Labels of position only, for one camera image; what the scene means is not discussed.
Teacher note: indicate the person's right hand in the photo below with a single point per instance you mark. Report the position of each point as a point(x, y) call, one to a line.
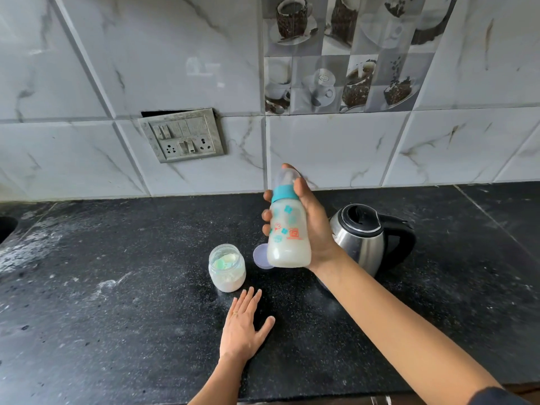
point(318, 231)

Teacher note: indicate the person's left hand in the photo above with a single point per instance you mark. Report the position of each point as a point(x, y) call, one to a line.
point(239, 335)

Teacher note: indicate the clear baby bottle blue print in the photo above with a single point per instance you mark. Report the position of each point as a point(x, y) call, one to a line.
point(289, 244)

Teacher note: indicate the teal bottle nipple collar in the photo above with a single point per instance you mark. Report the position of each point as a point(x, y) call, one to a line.
point(283, 192)

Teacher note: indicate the glass jar of white powder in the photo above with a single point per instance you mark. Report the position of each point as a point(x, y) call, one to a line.
point(228, 278)

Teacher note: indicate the pale lavender jar lid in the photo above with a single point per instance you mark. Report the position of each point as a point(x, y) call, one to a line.
point(260, 257)

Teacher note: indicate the clear bottle cap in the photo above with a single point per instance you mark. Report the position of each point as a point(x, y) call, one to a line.
point(286, 177)

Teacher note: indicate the teal measuring scoop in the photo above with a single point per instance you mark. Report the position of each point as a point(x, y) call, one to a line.
point(224, 262)

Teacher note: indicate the person's right forearm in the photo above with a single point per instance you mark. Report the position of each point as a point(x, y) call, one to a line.
point(405, 333)

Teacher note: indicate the brown lower cabinet front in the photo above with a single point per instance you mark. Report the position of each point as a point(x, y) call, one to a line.
point(379, 398)

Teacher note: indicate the dark shirt sleeve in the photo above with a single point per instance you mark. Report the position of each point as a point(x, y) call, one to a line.
point(498, 397)

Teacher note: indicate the black sink basin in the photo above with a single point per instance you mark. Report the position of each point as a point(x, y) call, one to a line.
point(6, 227)

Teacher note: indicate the grey wall switch socket panel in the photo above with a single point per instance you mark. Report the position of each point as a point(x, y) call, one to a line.
point(182, 135)

